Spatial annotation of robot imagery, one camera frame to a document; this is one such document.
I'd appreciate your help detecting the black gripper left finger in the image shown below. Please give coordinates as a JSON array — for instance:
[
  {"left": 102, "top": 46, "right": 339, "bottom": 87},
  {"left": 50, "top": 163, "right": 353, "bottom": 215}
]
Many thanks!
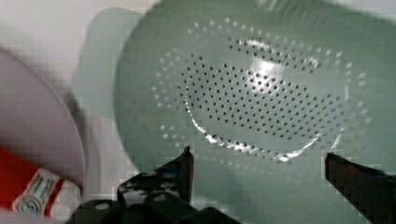
[{"left": 117, "top": 146, "right": 194, "bottom": 205}]

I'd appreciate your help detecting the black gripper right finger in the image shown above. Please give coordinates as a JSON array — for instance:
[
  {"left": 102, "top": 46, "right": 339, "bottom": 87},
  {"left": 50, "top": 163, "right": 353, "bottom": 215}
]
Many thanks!
[{"left": 325, "top": 153, "right": 396, "bottom": 224}]

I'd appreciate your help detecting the green plastic strainer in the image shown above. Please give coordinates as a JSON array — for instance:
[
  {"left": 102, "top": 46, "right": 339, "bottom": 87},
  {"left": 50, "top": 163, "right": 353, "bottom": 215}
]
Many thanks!
[{"left": 75, "top": 0, "right": 395, "bottom": 224}]

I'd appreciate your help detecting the red plush ketchup bottle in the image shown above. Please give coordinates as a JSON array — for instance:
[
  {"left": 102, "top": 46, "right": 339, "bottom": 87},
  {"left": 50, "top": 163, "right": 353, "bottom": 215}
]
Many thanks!
[{"left": 0, "top": 147, "right": 82, "bottom": 220}]

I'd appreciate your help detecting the light purple plate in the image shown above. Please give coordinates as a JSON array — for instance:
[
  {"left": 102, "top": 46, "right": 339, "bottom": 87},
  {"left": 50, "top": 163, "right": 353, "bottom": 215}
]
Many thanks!
[{"left": 0, "top": 49, "right": 86, "bottom": 186}]

